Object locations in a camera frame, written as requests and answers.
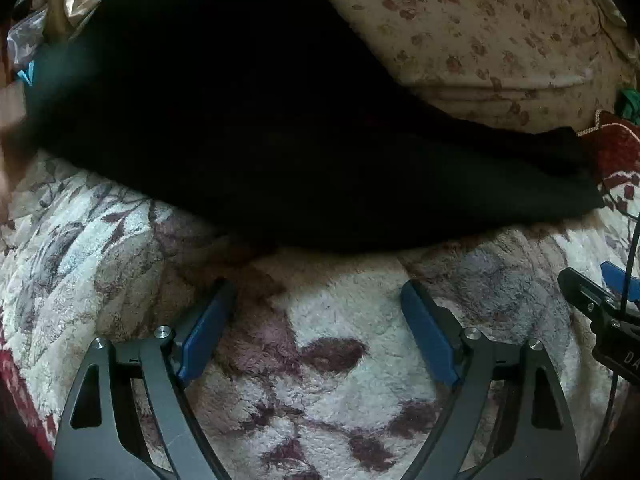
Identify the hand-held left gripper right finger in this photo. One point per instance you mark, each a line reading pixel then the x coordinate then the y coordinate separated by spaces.
pixel 428 332

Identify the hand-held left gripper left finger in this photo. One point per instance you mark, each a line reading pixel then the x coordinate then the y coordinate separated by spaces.
pixel 205 331

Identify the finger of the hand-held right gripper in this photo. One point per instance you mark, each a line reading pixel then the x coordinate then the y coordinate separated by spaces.
pixel 582 290
pixel 620 277

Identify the black pants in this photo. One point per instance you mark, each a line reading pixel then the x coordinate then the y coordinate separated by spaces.
pixel 250 110

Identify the white and red floral blanket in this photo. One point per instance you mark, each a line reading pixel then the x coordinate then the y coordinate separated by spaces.
pixel 325 310

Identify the green cloth item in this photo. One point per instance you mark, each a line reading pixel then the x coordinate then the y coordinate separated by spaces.
pixel 631 105

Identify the grey satin cloth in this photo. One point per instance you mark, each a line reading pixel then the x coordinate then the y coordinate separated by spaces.
pixel 622 40

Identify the beige floral pillow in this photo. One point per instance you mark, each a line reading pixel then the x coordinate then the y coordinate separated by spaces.
pixel 475 35

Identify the clear plastic bag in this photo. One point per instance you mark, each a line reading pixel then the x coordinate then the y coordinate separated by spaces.
pixel 25 40

